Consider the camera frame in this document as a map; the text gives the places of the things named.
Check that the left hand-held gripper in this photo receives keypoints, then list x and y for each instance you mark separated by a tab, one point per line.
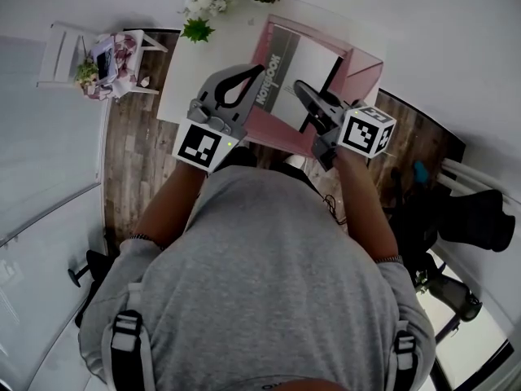
200	144

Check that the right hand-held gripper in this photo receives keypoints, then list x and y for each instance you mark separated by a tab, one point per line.
364	133

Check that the grey and white notebook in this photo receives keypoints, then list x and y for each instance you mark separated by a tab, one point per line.
297	63

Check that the pink desk organizer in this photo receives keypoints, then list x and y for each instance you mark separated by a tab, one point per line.
362	69

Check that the person's right forearm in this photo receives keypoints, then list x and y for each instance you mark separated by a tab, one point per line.
360	202

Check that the person's left forearm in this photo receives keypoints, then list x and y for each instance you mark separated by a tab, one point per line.
173	206

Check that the pink patterned cloth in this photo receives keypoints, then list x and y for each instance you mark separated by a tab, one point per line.
126	61

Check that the teal object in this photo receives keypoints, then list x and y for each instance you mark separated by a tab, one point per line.
421	172

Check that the white framed tablet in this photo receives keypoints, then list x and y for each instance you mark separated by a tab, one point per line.
106	62

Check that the black office chair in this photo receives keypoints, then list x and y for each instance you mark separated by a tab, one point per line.
407	210

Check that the small potted green plant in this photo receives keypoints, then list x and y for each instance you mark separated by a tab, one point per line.
86	73

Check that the white pipes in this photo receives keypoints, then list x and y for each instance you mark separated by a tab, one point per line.
472	175

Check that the person's grey sweatshirt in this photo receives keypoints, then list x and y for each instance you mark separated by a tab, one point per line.
260	283

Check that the white chair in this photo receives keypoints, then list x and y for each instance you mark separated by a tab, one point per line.
57	55

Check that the black stand foot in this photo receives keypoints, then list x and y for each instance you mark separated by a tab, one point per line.
87	269

